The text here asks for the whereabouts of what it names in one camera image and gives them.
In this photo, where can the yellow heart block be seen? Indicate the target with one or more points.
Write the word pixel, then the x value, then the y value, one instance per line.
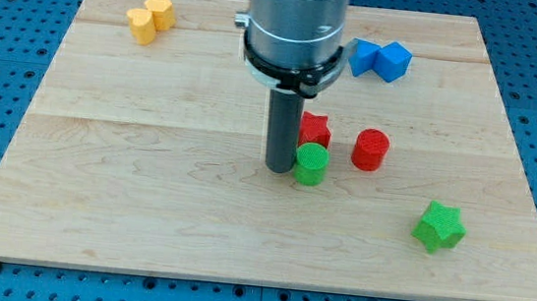
pixel 141 25

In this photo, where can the red cylinder block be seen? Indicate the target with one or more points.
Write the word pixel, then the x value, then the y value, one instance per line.
pixel 370 149

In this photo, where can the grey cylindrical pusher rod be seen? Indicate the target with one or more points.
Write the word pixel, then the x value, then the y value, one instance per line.
pixel 284 119

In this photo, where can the yellow hexagon block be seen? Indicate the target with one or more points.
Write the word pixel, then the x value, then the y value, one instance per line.
pixel 162 13

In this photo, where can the red star block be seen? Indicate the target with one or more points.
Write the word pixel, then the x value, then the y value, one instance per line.
pixel 314 129

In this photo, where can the light wooden board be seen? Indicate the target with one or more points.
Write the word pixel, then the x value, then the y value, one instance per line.
pixel 149 160

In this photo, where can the green star block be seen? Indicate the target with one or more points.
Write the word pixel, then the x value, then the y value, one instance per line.
pixel 439 227

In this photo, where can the green cylinder block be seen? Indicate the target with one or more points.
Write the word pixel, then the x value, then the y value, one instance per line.
pixel 311 163

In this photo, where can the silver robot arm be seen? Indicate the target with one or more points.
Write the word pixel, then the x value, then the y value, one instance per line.
pixel 294 46

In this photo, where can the blue cube block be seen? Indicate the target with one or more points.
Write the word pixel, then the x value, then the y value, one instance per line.
pixel 392 61

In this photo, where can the blue angular block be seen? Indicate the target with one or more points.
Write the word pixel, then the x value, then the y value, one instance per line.
pixel 363 59

